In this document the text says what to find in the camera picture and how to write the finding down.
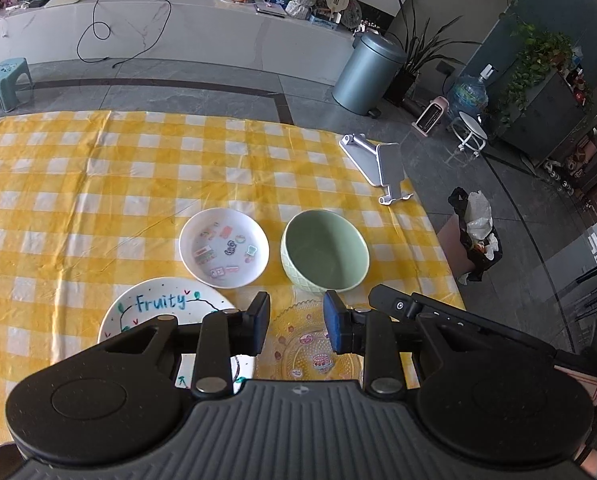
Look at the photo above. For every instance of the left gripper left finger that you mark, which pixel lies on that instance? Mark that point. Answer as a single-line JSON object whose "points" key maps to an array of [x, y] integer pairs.
{"points": [[223, 335]]}

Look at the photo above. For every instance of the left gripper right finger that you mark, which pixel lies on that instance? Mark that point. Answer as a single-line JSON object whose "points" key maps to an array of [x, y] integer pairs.
{"points": [[369, 334]]}

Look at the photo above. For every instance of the white Fruity painted plate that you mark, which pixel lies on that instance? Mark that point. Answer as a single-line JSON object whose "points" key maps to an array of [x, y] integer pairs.
{"points": [[151, 334]]}

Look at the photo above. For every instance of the clear glass sticker plate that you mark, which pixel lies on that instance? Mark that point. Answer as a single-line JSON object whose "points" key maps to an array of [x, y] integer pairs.
{"points": [[297, 347]]}

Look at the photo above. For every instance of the small white sticker plate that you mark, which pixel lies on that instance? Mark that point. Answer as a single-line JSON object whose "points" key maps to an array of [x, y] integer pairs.
{"points": [[223, 248]]}

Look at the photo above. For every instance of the green ceramic bowl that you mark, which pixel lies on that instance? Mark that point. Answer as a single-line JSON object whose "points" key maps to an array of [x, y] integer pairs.
{"points": [[320, 251]]}

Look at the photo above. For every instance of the blue steel bowl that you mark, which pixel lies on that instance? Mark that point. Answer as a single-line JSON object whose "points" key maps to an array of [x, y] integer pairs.
{"points": [[11, 460]]}

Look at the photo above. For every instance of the person right hand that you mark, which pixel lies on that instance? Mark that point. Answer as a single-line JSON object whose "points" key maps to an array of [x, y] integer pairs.
{"points": [[587, 460]]}

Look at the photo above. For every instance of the white phone stand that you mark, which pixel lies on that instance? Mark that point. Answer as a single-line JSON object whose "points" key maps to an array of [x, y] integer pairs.
{"points": [[380, 164]]}

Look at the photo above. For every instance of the yellow checkered tablecloth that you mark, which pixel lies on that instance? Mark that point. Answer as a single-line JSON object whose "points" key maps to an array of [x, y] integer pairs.
{"points": [[92, 203]]}

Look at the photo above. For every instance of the white round stool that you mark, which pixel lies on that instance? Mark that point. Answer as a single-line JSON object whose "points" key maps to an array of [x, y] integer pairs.
{"points": [[470, 134]]}

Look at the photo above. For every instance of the pink small heater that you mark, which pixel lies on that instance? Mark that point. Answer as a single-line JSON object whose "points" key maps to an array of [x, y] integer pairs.
{"points": [[431, 115]]}

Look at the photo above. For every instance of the blue water jug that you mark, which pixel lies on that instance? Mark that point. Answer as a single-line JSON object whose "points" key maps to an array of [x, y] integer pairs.
{"points": [[469, 94]]}

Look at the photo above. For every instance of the dark grey cabinet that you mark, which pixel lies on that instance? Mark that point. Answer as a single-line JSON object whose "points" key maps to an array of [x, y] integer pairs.
{"points": [[551, 114]]}

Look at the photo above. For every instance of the grey blue trash can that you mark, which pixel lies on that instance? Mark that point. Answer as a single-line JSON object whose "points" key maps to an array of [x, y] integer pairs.
{"points": [[368, 73]]}

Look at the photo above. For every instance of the tall potted green plant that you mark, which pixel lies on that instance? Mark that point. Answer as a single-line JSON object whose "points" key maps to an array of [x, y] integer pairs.
{"points": [[421, 46]]}

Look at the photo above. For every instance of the white TV cabinet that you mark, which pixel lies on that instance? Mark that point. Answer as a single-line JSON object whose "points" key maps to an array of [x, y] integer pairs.
{"points": [[200, 31]]}

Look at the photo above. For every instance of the hanging ivy plant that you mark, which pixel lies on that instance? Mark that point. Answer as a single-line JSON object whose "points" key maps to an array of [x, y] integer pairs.
{"points": [[541, 52]]}

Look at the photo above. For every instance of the small teal plastic stool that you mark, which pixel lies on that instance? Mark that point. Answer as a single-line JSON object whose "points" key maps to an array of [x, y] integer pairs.
{"points": [[10, 70]]}

